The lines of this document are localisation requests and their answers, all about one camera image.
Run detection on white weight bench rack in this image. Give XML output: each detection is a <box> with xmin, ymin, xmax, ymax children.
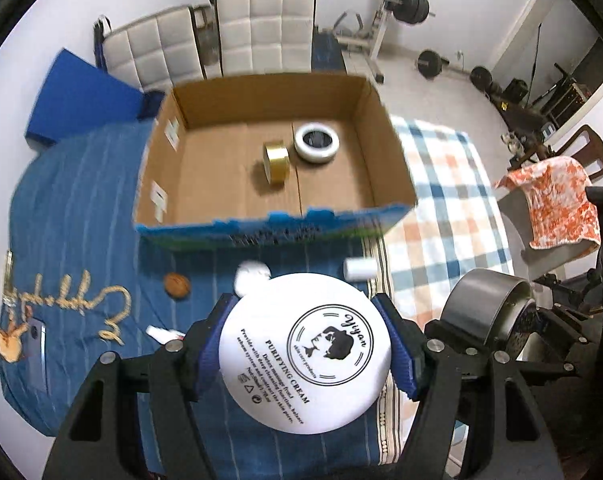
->
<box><xmin>330</xmin><ymin>0</ymin><xmax>417</xmax><ymax>84</ymax></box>

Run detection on blue embroidered blanket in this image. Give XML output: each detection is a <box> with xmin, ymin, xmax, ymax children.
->
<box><xmin>0</xmin><ymin>121</ymin><xmax>408</xmax><ymax>480</ymax></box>

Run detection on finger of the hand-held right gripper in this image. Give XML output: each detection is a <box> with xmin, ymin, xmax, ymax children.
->
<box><xmin>524</xmin><ymin>302</ymin><xmax>603</xmax><ymax>361</ymax></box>

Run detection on cardboard box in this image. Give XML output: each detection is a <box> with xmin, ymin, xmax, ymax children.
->
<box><xmin>133</xmin><ymin>73</ymin><xmax>418</xmax><ymax>252</ymax></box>

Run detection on blue foam block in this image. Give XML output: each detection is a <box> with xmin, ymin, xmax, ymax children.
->
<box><xmin>24</xmin><ymin>48</ymin><xmax>146</xmax><ymax>149</ymax></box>

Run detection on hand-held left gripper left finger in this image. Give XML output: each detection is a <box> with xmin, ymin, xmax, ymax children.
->
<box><xmin>42</xmin><ymin>292</ymin><xmax>240</xmax><ymax>480</ymax></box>

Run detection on orange floral cloth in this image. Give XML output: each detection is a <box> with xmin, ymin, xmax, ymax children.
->
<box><xmin>493</xmin><ymin>156</ymin><xmax>601</xmax><ymax>251</ymax></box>

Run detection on small white tube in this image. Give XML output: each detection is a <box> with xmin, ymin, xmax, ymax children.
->
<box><xmin>146</xmin><ymin>325</ymin><xmax>185</xmax><ymax>347</ymax></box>

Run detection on brown walnut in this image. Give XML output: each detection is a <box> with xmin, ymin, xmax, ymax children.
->
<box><xmin>165</xmin><ymin>273</ymin><xmax>191</xmax><ymax>300</ymax></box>

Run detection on short barbell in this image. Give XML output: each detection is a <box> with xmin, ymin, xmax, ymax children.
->
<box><xmin>415</xmin><ymin>50</ymin><xmax>493</xmax><ymax>91</ymax></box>

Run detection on checked blanket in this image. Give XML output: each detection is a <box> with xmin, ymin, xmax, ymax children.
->
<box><xmin>366</xmin><ymin>115</ymin><xmax>515</xmax><ymax>461</ymax></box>

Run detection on light blue smartphone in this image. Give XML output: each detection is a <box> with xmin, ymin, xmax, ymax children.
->
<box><xmin>22</xmin><ymin>316</ymin><xmax>50</xmax><ymax>397</ymax></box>

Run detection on white round cream jar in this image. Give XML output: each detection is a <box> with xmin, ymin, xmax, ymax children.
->
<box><xmin>218</xmin><ymin>272</ymin><xmax>393</xmax><ymax>435</ymax></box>

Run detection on small white cylinder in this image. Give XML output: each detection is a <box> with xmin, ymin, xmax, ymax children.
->
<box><xmin>344</xmin><ymin>257</ymin><xmax>377</xmax><ymax>281</ymax></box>

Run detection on wooden chair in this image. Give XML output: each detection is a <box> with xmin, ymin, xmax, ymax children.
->
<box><xmin>496</xmin><ymin>124</ymin><xmax>603</xmax><ymax>263</ymax></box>

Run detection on black exercise machine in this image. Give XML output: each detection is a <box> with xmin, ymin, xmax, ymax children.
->
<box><xmin>490</xmin><ymin>60</ymin><xmax>603</xmax><ymax>163</ymax></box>

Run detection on clear slender object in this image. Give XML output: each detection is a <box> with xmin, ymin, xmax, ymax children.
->
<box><xmin>0</xmin><ymin>249</ymin><xmax>18</xmax><ymax>313</ymax></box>

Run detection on white padded chair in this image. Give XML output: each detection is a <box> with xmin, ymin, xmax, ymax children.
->
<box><xmin>216</xmin><ymin>0</ymin><xmax>316</xmax><ymax>79</ymax></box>
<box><xmin>102</xmin><ymin>5</ymin><xmax>205</xmax><ymax>95</ymax></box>

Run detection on black tape roll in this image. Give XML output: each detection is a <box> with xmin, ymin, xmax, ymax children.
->
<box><xmin>439</xmin><ymin>268</ymin><xmax>537</xmax><ymax>363</ymax></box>

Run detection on white tape roll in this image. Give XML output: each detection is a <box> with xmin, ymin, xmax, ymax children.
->
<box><xmin>294</xmin><ymin>122</ymin><xmax>339</xmax><ymax>165</ymax></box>

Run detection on gold tape roll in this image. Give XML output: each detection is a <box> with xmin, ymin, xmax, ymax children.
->
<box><xmin>262</xmin><ymin>141</ymin><xmax>290</xmax><ymax>187</ymax></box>

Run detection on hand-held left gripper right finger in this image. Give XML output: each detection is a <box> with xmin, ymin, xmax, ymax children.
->
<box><xmin>371</xmin><ymin>292</ymin><xmax>569</xmax><ymax>480</ymax></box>

